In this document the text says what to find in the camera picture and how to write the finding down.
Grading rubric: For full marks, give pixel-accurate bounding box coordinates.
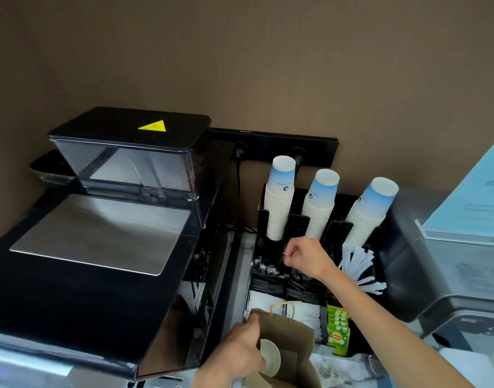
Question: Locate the black coffee machine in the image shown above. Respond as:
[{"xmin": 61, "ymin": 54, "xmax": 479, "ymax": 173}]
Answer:
[{"xmin": 0, "ymin": 107, "xmax": 240, "ymax": 381}]

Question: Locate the row of black sachets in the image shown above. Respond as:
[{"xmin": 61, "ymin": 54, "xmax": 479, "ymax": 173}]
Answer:
[{"xmin": 250, "ymin": 276, "xmax": 326, "ymax": 307}]

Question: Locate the stack of blue white cups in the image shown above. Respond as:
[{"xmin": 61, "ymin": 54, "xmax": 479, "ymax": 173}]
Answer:
[
  {"xmin": 301, "ymin": 169, "xmax": 340, "ymax": 241},
  {"xmin": 264, "ymin": 155, "xmax": 297, "ymax": 242},
  {"xmin": 343, "ymin": 177, "xmax": 400, "ymax": 250}
]

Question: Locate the person's right forearm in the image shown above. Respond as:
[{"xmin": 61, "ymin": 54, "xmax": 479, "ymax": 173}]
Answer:
[{"xmin": 323, "ymin": 266, "xmax": 476, "ymax": 388}]

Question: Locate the person's right hand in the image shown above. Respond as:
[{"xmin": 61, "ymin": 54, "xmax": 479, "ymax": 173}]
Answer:
[{"xmin": 283, "ymin": 237, "xmax": 338, "ymax": 282}]

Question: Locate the black wall power strip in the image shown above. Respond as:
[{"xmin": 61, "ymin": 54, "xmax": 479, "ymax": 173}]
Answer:
[{"xmin": 210, "ymin": 128, "xmax": 339, "ymax": 168}]

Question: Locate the bunch of white paper sticks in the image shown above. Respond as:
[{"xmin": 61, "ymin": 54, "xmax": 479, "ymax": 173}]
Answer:
[{"xmin": 338, "ymin": 245, "xmax": 387, "ymax": 296}]

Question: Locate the person's left hand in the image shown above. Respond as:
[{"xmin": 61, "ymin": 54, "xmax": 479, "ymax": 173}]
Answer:
[{"xmin": 207, "ymin": 312, "xmax": 268, "ymax": 379}]

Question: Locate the white paper cup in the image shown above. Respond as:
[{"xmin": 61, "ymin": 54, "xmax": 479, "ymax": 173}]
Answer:
[{"xmin": 258, "ymin": 339, "xmax": 288, "ymax": 377}]

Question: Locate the pile of small wrapped packets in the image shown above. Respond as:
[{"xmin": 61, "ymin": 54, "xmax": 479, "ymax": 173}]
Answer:
[{"xmin": 251, "ymin": 256, "xmax": 312, "ymax": 282}]

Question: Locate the black condiment organizer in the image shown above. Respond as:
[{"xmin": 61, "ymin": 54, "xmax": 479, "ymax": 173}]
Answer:
[{"xmin": 243, "ymin": 183, "xmax": 423, "ymax": 357}]

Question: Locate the person's left forearm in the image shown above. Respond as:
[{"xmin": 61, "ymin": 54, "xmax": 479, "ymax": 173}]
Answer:
[{"xmin": 191, "ymin": 359, "xmax": 241, "ymax": 388}]

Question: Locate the black power cable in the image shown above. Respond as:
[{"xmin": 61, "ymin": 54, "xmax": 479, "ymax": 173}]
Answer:
[{"xmin": 235, "ymin": 157, "xmax": 243, "ymax": 206}]

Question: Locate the silver grey appliance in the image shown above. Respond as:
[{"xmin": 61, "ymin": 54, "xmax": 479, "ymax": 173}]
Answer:
[{"xmin": 386, "ymin": 187, "xmax": 494, "ymax": 354}]

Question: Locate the row of white sugar packets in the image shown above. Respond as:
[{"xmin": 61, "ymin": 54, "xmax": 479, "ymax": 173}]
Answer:
[{"xmin": 248, "ymin": 290, "xmax": 328, "ymax": 345}]

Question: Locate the black glossy water tank lid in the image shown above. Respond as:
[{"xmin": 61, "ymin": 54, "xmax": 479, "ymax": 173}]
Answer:
[{"xmin": 29, "ymin": 149, "xmax": 77, "ymax": 186}]

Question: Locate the brown paper bag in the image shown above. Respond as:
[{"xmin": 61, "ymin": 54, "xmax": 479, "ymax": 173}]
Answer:
[{"xmin": 243, "ymin": 302, "xmax": 323, "ymax": 388}]

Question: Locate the clear bean hopper black lid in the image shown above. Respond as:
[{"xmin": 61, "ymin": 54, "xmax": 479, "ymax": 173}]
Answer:
[{"xmin": 48, "ymin": 107, "xmax": 212, "ymax": 201}]

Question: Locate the row of green tea packets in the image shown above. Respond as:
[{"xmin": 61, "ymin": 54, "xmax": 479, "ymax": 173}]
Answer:
[{"xmin": 326, "ymin": 304, "xmax": 352, "ymax": 357}]

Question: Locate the marble pattern tray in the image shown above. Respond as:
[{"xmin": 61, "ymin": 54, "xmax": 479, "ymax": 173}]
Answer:
[{"xmin": 310, "ymin": 353, "xmax": 387, "ymax": 388}]

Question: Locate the silver metal cup warmer plate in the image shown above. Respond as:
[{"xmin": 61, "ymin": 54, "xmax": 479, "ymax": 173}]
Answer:
[{"xmin": 9, "ymin": 194, "xmax": 191, "ymax": 276}]

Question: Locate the light blue paper sign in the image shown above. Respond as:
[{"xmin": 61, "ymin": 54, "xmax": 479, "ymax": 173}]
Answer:
[{"xmin": 422, "ymin": 132, "xmax": 494, "ymax": 239}]

